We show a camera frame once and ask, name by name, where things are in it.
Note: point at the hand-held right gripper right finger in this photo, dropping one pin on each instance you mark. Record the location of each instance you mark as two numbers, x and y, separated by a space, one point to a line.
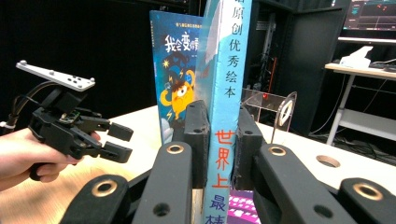
246 146

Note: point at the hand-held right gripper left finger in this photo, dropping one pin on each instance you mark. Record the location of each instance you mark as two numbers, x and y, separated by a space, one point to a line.
197 133

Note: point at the clear acrylic book rack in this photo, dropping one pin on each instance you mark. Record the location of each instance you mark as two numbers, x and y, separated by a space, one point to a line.
264 101

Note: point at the dark blue picture book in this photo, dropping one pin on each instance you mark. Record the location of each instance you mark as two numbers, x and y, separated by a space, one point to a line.
174 71

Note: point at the black computer cabinet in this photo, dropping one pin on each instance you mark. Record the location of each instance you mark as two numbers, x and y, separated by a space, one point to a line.
305 62

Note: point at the white-framed desk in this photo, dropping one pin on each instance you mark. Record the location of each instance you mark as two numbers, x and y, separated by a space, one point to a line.
351 119

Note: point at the small white device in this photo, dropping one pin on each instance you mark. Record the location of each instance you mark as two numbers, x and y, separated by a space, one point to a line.
356 59

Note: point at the black keyboard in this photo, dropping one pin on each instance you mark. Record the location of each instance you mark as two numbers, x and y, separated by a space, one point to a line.
381 65

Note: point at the dark-screen monitor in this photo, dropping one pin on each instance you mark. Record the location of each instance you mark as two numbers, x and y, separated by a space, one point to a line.
370 15

